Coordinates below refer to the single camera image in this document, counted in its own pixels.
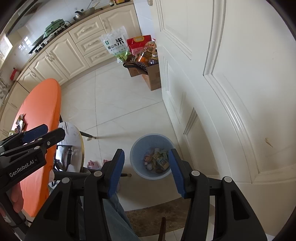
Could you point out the white door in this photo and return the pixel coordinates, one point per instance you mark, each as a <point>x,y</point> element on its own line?
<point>228,83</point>

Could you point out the white rice bag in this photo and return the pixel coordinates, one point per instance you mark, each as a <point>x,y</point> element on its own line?
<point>116,44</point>

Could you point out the red snack wrapper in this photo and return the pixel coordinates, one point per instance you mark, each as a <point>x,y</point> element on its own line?
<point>20,124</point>

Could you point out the person's left hand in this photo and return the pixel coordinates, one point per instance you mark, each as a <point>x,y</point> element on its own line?
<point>17,199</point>

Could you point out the white stool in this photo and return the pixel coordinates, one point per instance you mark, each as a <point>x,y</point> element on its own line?
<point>69,156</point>

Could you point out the small cardboard box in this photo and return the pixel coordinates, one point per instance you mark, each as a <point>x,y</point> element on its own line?
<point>134,67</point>

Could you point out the lower kitchen cabinets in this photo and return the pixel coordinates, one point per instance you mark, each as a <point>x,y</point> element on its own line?
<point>69,54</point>

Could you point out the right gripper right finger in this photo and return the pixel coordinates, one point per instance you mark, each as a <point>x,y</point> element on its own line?
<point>234,217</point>

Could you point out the milk carton box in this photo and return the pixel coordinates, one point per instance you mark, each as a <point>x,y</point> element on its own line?
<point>162,160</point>

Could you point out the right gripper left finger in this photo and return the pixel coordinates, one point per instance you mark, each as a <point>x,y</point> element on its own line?
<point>58,219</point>

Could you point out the red rice bag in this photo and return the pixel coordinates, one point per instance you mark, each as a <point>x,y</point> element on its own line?
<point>136,44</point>

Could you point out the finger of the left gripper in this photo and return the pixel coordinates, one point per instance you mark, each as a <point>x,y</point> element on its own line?
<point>18,139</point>
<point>44,142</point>

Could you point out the green electric pot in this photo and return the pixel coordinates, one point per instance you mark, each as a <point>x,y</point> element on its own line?
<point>53,26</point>

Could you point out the gas stove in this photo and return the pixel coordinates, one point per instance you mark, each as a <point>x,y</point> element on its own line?
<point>42,41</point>

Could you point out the person's jeans legs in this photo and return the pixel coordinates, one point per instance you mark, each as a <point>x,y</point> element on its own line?
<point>118,223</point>

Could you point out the blue plastic trash bin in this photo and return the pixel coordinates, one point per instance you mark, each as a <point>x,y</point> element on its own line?
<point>142,156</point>

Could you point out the cardboard box with bottles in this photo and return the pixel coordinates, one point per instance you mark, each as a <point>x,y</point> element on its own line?
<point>149,62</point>

